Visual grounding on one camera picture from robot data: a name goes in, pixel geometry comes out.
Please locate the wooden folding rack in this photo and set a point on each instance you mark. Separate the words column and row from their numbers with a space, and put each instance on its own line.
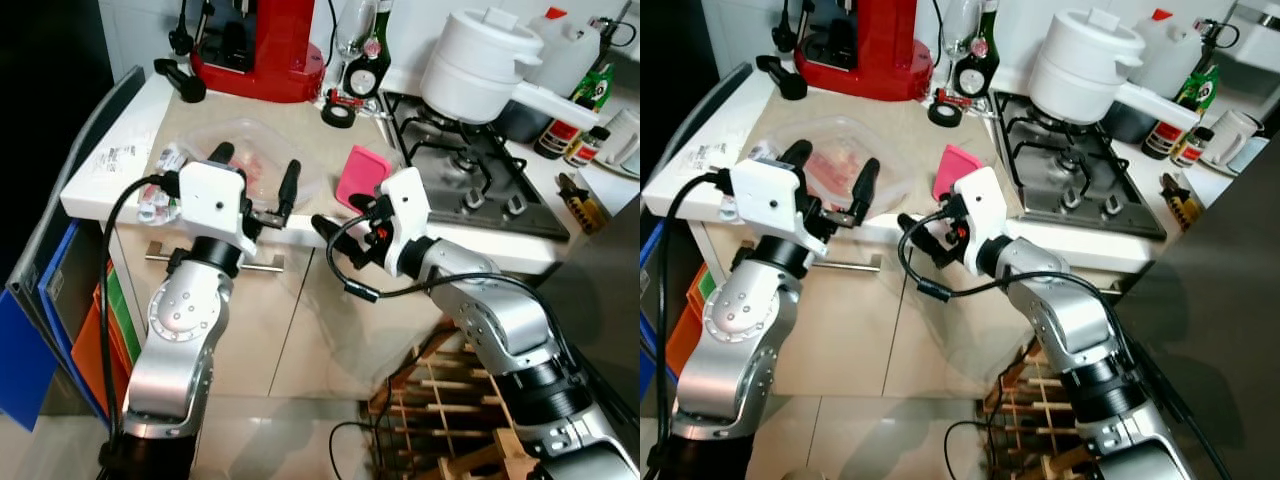
column 1030, row 430
column 440, row 410

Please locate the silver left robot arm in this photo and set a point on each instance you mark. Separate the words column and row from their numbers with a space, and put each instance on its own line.
column 735, row 320
column 185, row 320

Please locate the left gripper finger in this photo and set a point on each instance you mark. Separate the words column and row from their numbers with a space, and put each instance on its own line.
column 866, row 190
column 290, row 188
column 222, row 153
column 797, row 152

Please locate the black portafilter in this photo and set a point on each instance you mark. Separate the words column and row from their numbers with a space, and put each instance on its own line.
column 790, row 85
column 188, row 90

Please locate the red espresso machine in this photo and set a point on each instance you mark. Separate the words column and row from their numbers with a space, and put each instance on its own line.
column 270, row 50
column 870, row 50

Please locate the orange package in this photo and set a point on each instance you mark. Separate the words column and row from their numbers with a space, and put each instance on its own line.
column 95, row 360
column 685, row 340

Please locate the pink silicone lid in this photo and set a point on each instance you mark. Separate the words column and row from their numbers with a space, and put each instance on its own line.
column 955, row 172
column 358, row 178

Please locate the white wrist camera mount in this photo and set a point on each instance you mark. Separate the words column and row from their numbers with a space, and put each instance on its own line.
column 408, row 205
column 215, row 200
column 985, row 205
column 765, row 200

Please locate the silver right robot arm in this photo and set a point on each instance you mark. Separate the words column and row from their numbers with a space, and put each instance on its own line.
column 1070, row 320
column 500, row 320

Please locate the blue storage bin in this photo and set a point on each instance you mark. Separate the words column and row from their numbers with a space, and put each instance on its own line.
column 650, row 300
column 25, row 360

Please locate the clear wine glass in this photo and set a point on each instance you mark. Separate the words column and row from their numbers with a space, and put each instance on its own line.
column 355, row 25
column 960, row 25

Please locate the green package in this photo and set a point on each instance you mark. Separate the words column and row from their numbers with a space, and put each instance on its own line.
column 707, row 283
column 122, row 310

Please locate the brown yellow hand tool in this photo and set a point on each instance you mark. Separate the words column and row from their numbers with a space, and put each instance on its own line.
column 585, row 210
column 1185, row 210

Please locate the grey cabinet door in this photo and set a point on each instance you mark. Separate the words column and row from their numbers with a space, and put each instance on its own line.
column 125, row 95

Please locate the white plastic jug red cap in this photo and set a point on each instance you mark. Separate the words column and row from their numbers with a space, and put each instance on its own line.
column 1175, row 55
column 575, row 55

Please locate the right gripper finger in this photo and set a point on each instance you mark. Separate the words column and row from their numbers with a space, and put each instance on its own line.
column 328, row 229
column 914, row 228
column 374, row 205
column 955, row 204

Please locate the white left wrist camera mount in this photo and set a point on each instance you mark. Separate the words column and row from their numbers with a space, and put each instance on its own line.
column 215, row 200
column 765, row 200

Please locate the steel gas hob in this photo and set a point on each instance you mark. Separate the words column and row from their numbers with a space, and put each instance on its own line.
column 1085, row 190
column 480, row 190

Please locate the white lidded pot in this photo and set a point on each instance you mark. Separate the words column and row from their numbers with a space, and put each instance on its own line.
column 470, row 70
column 1075, row 70

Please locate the black tape roll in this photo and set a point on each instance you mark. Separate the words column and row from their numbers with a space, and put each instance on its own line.
column 932, row 113
column 325, row 114

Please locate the green bottle red label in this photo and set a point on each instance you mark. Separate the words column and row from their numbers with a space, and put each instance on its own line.
column 1165, row 135
column 560, row 135

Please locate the white mug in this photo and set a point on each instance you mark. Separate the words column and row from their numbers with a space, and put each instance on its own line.
column 622, row 135
column 1232, row 135

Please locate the small dark sauce bottle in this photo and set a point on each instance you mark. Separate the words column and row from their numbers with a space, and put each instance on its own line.
column 1190, row 150
column 583, row 150

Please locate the dark grey appliance panel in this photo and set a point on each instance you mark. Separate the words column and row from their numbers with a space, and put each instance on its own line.
column 600, row 320
column 1220, row 320

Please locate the dark glass bottle round label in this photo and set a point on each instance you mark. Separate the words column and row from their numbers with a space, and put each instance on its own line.
column 362, row 78
column 970, row 78

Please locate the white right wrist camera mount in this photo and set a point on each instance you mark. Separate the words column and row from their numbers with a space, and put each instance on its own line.
column 985, row 205
column 408, row 205

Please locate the black sink tap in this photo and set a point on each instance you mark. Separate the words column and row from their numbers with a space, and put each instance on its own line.
column 612, row 30
column 1215, row 30

